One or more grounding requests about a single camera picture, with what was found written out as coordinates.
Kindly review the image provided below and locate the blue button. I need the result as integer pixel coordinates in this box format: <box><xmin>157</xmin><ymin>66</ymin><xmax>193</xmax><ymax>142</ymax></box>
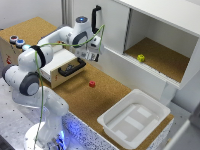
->
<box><xmin>15</xmin><ymin>38</ymin><xmax>26</xmax><ymax>49</ymax></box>

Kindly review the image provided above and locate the wooden drawer box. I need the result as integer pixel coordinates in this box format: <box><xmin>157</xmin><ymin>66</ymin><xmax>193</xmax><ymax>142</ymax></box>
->
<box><xmin>0</xmin><ymin>16</ymin><xmax>68</xmax><ymax>68</ymax></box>

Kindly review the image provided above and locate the black drawer handle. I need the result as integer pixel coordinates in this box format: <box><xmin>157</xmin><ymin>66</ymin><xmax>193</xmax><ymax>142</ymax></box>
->
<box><xmin>57</xmin><ymin>57</ymin><xmax>87</xmax><ymax>78</ymax></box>

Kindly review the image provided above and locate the white cabinet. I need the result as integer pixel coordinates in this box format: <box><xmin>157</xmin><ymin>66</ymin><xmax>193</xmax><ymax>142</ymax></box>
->
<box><xmin>71</xmin><ymin>0</ymin><xmax>200</xmax><ymax>107</ymax></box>

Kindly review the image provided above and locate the red button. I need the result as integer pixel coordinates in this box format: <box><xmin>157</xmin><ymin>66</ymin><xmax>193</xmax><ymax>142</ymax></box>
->
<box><xmin>9</xmin><ymin>34</ymin><xmax>19</xmax><ymax>45</ymax></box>

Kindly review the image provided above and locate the black door handle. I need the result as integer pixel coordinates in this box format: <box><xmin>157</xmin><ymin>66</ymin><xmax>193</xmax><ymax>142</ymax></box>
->
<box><xmin>91</xmin><ymin>4</ymin><xmax>103</xmax><ymax>35</ymax></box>

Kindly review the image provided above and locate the wooden drawer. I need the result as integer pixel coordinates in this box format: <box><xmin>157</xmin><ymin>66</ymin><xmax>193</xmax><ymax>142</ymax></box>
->
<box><xmin>37</xmin><ymin>32</ymin><xmax>88</xmax><ymax>90</ymax></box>

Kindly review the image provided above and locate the green cable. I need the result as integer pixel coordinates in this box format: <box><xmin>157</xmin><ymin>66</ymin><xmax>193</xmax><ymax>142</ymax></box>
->
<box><xmin>32</xmin><ymin>24</ymin><xmax>106</xmax><ymax>150</ymax></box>

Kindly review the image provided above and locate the yellow block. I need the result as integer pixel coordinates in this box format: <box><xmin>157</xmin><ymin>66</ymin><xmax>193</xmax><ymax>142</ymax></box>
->
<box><xmin>136</xmin><ymin>53</ymin><xmax>146</xmax><ymax>63</ymax></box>

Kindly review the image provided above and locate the pink block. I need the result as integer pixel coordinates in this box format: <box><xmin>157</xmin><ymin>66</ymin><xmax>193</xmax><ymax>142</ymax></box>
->
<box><xmin>88</xmin><ymin>80</ymin><xmax>97</xmax><ymax>89</ymax></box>

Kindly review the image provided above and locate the green button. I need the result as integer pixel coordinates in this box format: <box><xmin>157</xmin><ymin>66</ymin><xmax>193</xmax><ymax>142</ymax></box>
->
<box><xmin>21</xmin><ymin>44</ymin><xmax>32</xmax><ymax>53</ymax></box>

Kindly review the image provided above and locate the white plastic box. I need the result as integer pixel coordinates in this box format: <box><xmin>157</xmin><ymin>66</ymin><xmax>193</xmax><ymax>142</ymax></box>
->
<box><xmin>96</xmin><ymin>88</ymin><xmax>172</xmax><ymax>150</ymax></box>

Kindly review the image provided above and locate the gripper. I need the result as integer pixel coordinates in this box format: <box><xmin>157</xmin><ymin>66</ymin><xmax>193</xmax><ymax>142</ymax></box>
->
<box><xmin>80</xmin><ymin>34</ymin><xmax>105</xmax><ymax>63</ymax></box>

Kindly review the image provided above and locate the white sliding door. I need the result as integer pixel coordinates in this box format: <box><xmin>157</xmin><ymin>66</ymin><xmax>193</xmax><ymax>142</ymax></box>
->
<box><xmin>72</xmin><ymin>0</ymin><xmax>131</xmax><ymax>56</ymax></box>

